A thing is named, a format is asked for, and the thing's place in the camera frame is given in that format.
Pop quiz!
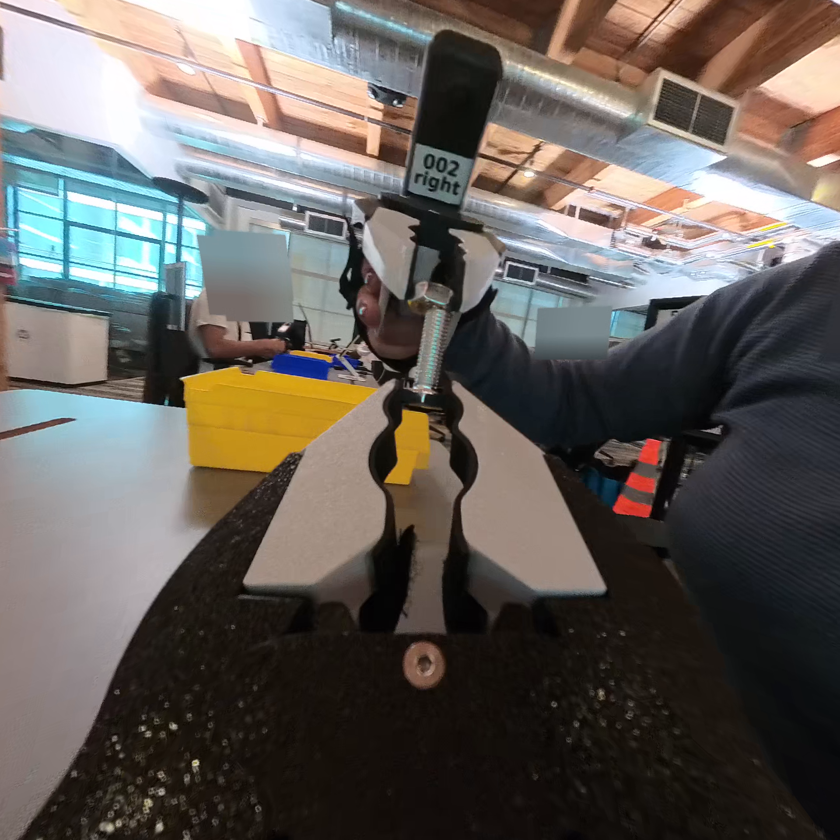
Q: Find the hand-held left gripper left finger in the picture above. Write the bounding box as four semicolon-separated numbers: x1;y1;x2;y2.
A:
243;379;418;634

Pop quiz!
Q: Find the silver hex bolt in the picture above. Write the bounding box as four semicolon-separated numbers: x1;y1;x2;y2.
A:
407;282;455;393

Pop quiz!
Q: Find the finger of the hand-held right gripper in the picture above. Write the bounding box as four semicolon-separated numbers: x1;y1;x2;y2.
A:
420;226;506;315
362;209;422;329

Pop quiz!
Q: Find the large white duct vent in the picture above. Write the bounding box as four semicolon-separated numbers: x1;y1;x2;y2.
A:
646;67;741;155

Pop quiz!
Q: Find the large silver air duct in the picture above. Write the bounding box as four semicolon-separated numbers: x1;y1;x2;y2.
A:
328;0;840;217

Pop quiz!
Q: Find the white cabinet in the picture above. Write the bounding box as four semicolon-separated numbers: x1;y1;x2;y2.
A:
5;298;111;388

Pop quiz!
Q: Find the yellow plastic bin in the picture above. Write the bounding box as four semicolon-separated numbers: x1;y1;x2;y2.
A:
182;366;431;454
189;423;421;487

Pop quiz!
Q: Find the orange traffic cone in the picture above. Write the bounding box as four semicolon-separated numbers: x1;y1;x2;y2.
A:
612;438;664;519

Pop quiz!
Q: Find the small blue plastic bin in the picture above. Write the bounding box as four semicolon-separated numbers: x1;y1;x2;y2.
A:
271;351;361;380

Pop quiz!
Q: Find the black round floor lamp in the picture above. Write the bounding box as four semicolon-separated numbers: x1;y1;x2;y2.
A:
152;176;210;296

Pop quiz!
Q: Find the person's right forearm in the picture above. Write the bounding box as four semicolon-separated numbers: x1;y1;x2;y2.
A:
443;241;840;454

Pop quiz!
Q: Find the person's right hand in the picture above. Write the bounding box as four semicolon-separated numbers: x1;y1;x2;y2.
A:
356;266;424;362

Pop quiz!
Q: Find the slim silver air duct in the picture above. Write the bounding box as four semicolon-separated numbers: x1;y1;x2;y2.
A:
141;92;421;172

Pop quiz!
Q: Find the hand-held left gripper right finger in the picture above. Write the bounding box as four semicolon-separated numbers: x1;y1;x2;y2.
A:
441;382;608;636

